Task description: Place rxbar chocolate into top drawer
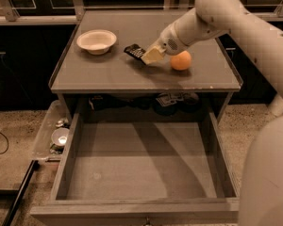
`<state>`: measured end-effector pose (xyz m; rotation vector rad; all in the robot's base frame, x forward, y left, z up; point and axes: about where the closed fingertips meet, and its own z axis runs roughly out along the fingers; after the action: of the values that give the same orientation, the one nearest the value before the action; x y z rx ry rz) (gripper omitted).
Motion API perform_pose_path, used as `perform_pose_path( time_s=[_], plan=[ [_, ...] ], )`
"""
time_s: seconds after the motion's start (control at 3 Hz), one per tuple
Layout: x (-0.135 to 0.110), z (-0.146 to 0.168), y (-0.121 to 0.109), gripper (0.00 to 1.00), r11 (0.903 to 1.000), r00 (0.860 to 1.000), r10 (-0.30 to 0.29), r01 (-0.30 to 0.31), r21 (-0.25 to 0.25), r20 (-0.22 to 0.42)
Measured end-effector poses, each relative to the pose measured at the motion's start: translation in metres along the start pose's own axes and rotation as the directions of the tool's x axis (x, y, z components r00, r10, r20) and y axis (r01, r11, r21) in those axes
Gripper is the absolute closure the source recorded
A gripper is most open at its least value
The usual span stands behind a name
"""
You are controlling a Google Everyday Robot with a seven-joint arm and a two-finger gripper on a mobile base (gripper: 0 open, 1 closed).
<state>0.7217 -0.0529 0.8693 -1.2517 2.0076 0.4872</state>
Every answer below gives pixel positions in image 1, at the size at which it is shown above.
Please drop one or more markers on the white paper bowl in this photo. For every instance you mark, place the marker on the white paper bowl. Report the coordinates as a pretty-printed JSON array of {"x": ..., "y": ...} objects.
[{"x": 96, "y": 42}]

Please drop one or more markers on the black floor rail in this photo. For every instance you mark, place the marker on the black floor rail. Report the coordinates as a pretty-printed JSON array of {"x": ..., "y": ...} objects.
[{"x": 13, "y": 197}]

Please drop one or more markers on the white metal window railing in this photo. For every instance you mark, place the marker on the white metal window railing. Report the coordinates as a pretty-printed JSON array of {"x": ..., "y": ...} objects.
[{"x": 85, "y": 7}]

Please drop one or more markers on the open grey top drawer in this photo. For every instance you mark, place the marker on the open grey top drawer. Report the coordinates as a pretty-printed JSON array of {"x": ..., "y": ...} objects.
[{"x": 137, "y": 169}]

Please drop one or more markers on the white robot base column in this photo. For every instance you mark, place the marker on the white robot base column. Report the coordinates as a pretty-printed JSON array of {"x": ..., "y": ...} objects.
[{"x": 261, "y": 196}]

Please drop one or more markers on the dark items behind drawer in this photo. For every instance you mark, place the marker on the dark items behind drawer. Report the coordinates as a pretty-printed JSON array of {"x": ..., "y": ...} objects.
[{"x": 164, "y": 104}]

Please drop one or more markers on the small white bowl in bin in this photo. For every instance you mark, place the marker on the small white bowl in bin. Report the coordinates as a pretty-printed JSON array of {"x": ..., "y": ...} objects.
[{"x": 59, "y": 136}]

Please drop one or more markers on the clear plastic storage bin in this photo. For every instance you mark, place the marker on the clear plastic storage bin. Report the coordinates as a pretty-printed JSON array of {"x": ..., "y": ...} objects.
[{"x": 43, "y": 147}]

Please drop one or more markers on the grey wooden cabinet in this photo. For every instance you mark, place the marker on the grey wooden cabinet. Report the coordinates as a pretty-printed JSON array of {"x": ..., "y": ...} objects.
[{"x": 79, "y": 72}]

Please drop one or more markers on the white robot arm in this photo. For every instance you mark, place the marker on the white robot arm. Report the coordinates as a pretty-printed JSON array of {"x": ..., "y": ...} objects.
[{"x": 259, "y": 40}]

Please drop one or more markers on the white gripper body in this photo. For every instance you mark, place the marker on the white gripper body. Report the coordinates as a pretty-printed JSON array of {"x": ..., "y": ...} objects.
[{"x": 167, "y": 42}]

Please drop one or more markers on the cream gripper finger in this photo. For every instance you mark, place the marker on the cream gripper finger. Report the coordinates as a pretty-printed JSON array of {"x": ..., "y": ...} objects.
[{"x": 154, "y": 54}]

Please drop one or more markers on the orange fruit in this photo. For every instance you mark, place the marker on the orange fruit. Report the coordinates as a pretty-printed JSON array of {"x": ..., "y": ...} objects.
[{"x": 181, "y": 61}]

